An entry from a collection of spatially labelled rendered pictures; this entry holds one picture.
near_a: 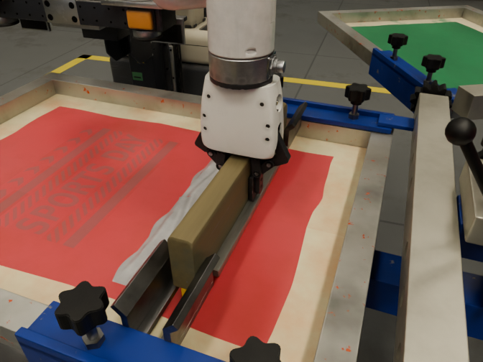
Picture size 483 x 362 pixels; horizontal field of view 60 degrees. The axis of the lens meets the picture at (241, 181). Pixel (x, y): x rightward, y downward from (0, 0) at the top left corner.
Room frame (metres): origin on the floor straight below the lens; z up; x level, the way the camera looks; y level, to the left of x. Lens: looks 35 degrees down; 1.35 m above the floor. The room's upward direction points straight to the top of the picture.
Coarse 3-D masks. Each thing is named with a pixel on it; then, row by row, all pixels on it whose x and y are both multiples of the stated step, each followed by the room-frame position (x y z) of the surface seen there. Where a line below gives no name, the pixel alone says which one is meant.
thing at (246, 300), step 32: (0, 160) 0.62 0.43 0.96; (160, 192) 0.52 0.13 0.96; (128, 224) 0.45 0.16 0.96; (256, 224) 0.45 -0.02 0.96; (288, 224) 0.45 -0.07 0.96; (0, 256) 0.38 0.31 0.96; (32, 256) 0.38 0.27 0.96; (64, 256) 0.38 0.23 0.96; (96, 256) 0.38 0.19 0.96; (128, 256) 0.38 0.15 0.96; (256, 256) 0.38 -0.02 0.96; (288, 256) 0.38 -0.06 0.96; (224, 288) 0.33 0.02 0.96; (256, 288) 0.33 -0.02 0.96; (288, 288) 0.33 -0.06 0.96; (224, 320) 0.29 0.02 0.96; (256, 320) 0.29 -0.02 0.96
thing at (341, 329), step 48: (0, 96) 0.81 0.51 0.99; (48, 96) 0.89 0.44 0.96; (96, 96) 0.87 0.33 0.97; (144, 96) 0.82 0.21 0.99; (192, 96) 0.81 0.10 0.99; (384, 144) 0.61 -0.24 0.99; (0, 288) 0.30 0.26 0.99; (336, 288) 0.30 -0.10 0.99; (0, 336) 0.26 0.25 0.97; (336, 336) 0.24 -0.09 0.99
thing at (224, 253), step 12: (276, 168) 0.54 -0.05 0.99; (264, 180) 0.50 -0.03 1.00; (264, 192) 0.48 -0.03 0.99; (252, 204) 0.44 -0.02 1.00; (240, 216) 0.42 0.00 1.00; (240, 228) 0.39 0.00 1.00; (228, 240) 0.37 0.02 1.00; (228, 252) 0.35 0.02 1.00; (216, 264) 0.33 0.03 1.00; (216, 276) 0.32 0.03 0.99
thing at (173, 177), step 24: (48, 120) 0.77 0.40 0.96; (72, 120) 0.77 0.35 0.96; (96, 120) 0.77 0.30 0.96; (120, 120) 0.77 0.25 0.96; (0, 144) 0.67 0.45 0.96; (24, 144) 0.67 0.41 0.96; (48, 144) 0.67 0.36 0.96; (192, 144) 0.67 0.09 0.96; (168, 168) 0.59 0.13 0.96; (192, 168) 0.59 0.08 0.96; (288, 168) 0.59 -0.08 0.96; (312, 168) 0.59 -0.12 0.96; (168, 192) 0.52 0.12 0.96; (288, 192) 0.52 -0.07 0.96; (312, 192) 0.52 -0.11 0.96; (264, 216) 0.47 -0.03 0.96; (288, 216) 0.47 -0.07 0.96
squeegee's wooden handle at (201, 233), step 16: (240, 160) 0.45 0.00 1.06; (224, 176) 0.42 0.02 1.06; (240, 176) 0.43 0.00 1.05; (208, 192) 0.38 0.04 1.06; (224, 192) 0.39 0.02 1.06; (240, 192) 0.42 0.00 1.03; (192, 208) 0.36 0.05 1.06; (208, 208) 0.36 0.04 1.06; (224, 208) 0.38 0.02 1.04; (240, 208) 0.42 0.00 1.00; (192, 224) 0.33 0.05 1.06; (208, 224) 0.34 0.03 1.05; (224, 224) 0.37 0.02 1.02; (176, 240) 0.31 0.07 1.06; (192, 240) 0.31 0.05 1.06; (208, 240) 0.33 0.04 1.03; (224, 240) 0.37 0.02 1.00; (176, 256) 0.31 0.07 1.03; (192, 256) 0.30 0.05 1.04; (176, 272) 0.31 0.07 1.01; (192, 272) 0.30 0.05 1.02
